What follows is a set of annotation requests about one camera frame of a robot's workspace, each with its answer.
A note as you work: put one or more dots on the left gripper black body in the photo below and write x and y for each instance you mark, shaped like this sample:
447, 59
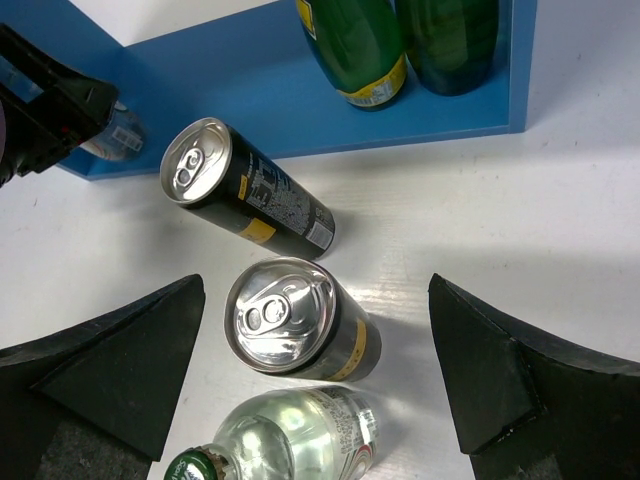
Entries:
70, 110

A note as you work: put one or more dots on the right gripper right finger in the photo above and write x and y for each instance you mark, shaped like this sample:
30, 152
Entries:
527, 404

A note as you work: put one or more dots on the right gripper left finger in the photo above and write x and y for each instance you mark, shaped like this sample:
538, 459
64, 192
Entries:
97, 400

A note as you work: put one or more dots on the clear Chang bottle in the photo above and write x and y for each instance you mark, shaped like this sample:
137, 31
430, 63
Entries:
327, 432
122, 140

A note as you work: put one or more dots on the black can near shelf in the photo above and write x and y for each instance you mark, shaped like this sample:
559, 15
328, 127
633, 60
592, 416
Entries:
213, 172

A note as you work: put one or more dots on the blue and yellow wooden shelf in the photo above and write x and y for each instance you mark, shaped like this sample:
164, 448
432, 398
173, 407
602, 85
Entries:
255, 71

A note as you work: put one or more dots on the black yellow can right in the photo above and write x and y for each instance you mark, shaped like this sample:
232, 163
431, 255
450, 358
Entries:
290, 317

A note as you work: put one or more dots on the green bottle yellow label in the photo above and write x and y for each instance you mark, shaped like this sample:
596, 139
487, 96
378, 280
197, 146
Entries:
359, 47

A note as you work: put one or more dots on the green Perrier bottle red label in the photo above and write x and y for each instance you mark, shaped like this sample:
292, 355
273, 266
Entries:
449, 43

